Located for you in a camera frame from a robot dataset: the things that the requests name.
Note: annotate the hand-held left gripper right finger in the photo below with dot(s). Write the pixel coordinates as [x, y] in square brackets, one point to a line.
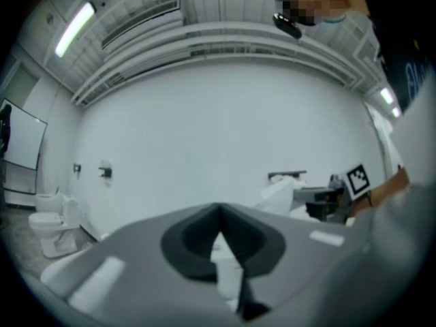
[299, 250]

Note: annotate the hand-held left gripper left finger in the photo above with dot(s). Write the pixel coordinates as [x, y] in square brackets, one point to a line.
[129, 261]

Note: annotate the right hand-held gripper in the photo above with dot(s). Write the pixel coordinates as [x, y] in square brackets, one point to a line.
[357, 181]

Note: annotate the person's right forearm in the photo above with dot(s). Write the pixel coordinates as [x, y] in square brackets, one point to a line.
[388, 186]

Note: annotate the oval tankless white toilet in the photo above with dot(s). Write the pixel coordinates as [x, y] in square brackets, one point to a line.
[75, 264]

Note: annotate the white toilet with square tank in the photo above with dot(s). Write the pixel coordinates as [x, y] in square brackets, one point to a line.
[228, 279]

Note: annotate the narrow white toilet with tank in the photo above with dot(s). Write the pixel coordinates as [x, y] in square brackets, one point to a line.
[51, 223]

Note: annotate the small ceiling light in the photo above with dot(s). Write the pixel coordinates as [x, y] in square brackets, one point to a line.
[387, 95]
[396, 112]

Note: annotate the person's black printed t-shirt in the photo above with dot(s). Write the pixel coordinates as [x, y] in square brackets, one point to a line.
[405, 63]

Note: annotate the white ceiling pipes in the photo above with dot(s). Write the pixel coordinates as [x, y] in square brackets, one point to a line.
[218, 49]

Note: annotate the long ceiling tube light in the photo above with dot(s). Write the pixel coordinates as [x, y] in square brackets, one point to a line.
[75, 29]

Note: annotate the dark wall paper holder shelf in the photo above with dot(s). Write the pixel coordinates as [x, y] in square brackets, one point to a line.
[287, 174]

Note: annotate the black wall holder white insert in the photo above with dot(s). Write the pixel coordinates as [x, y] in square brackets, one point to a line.
[105, 170]

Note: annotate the small black wall holder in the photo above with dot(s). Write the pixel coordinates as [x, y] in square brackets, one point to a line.
[77, 168]

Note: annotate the black head-worn camera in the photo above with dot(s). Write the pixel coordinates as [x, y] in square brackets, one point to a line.
[287, 24]

